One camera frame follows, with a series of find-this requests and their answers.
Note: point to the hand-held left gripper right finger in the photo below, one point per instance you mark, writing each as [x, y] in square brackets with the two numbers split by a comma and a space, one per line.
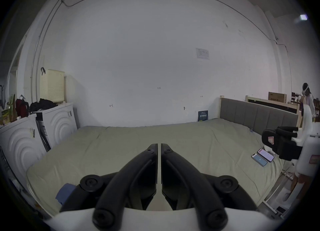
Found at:
[178, 167]

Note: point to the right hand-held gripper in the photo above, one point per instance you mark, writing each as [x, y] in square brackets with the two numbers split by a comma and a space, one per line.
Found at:
[308, 150]

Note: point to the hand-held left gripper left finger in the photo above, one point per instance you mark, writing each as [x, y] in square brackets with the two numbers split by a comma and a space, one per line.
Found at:
[140, 167]

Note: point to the person's right hand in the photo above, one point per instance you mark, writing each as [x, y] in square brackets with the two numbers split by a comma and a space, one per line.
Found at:
[301, 181]

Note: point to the black smartphone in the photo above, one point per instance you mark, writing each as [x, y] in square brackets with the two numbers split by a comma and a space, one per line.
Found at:
[259, 160]
[265, 155]

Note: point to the bed with beige sheet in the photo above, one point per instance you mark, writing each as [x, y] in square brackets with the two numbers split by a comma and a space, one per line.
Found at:
[125, 145]

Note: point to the brown carton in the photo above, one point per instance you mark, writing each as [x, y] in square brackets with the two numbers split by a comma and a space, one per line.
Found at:
[277, 97]

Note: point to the grey padded headboard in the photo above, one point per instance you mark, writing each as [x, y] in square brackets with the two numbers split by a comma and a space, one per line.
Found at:
[250, 114]

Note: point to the dark blue card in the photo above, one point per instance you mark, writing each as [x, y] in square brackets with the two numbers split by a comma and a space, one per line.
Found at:
[203, 116]

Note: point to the blue cloth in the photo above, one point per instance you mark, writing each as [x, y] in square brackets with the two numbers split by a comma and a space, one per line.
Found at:
[64, 193]

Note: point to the white paper sheet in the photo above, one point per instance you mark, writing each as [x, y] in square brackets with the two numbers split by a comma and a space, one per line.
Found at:
[202, 53]

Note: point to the pale wooden bed frame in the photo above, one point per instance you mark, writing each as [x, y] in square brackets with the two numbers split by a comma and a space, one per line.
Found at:
[272, 105]

